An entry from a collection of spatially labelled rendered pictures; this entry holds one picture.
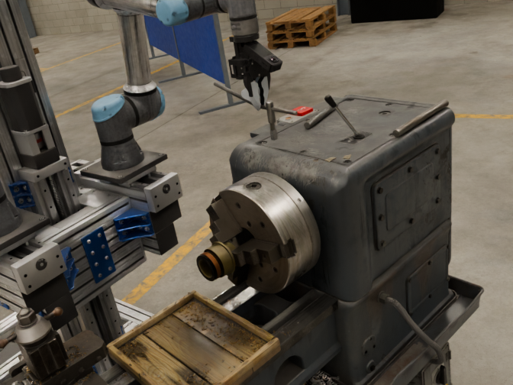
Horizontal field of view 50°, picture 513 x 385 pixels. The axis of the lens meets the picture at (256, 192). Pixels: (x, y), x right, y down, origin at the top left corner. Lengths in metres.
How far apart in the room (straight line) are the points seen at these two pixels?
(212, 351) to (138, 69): 0.98
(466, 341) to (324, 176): 1.54
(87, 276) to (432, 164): 1.16
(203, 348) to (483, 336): 1.64
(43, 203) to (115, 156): 0.28
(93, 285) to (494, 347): 1.77
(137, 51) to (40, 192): 0.56
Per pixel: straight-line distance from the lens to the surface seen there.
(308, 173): 1.45
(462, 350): 2.72
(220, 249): 1.40
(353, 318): 1.61
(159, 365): 1.47
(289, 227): 1.37
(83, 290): 1.92
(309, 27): 9.05
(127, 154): 1.93
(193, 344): 1.49
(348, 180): 1.39
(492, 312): 2.94
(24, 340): 1.29
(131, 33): 1.90
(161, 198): 1.88
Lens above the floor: 1.83
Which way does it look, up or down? 26 degrees down
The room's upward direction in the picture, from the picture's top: 10 degrees counter-clockwise
